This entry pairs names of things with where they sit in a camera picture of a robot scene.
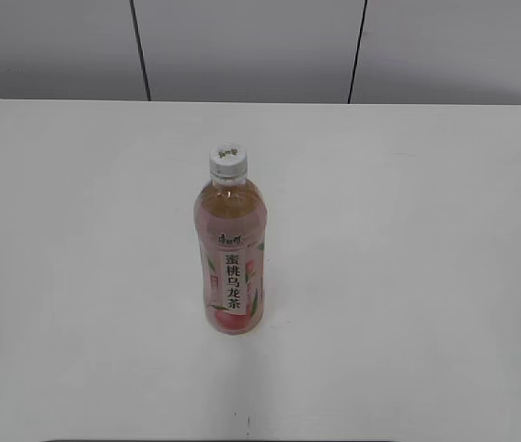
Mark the peach oolong tea bottle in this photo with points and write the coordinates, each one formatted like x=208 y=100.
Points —
x=230 y=218

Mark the white bottle cap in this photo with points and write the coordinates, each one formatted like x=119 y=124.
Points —
x=228 y=161

